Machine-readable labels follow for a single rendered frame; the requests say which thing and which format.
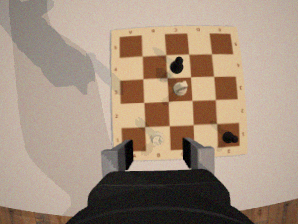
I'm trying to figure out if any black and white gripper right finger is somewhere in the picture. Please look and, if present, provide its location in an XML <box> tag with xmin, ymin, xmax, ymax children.
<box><xmin>182</xmin><ymin>138</ymin><xmax>215</xmax><ymax>175</ymax></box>

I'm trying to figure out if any brown and cream chessboard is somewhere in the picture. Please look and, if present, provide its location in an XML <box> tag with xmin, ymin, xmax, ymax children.
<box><xmin>111</xmin><ymin>26</ymin><xmax>247</xmax><ymax>160</ymax></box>

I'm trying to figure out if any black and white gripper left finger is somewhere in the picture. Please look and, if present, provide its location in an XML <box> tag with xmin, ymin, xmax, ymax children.
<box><xmin>101</xmin><ymin>140</ymin><xmax>134</xmax><ymax>177</ymax></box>

